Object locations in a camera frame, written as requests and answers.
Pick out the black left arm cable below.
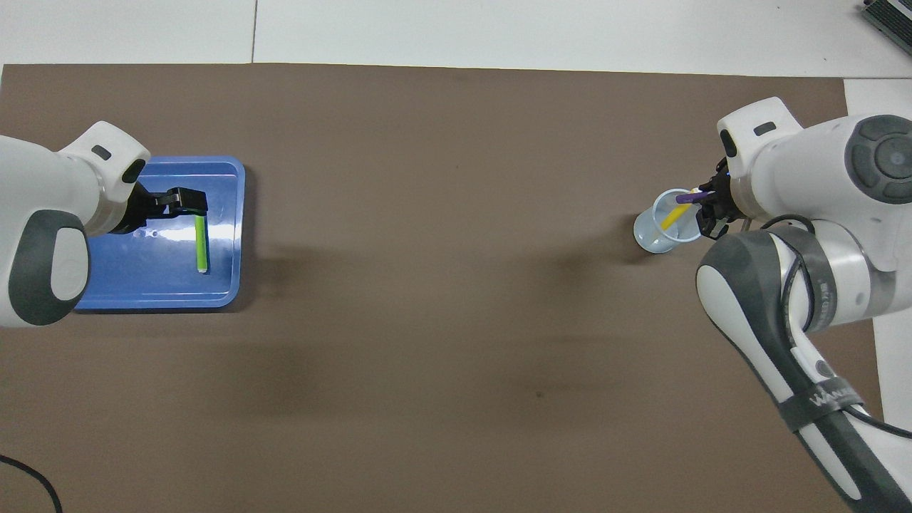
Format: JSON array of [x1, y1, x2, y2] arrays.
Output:
[[0, 453, 65, 513]]

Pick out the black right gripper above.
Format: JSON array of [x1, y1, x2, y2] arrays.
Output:
[[694, 158, 742, 240]]

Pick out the brown table mat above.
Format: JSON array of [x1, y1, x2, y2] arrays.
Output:
[[0, 63, 897, 513]]

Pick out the grey ribbed device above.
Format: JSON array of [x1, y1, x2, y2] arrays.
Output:
[[859, 0, 912, 38]]

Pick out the blue plastic tray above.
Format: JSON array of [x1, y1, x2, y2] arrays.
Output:
[[74, 155, 247, 312]]

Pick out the pale blue plastic cup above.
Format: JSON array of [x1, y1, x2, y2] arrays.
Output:
[[633, 189, 710, 256]]

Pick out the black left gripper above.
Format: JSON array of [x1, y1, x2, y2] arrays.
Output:
[[107, 181, 209, 237]]

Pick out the green highlighter pen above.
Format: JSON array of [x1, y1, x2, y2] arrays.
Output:
[[194, 212, 210, 275]]

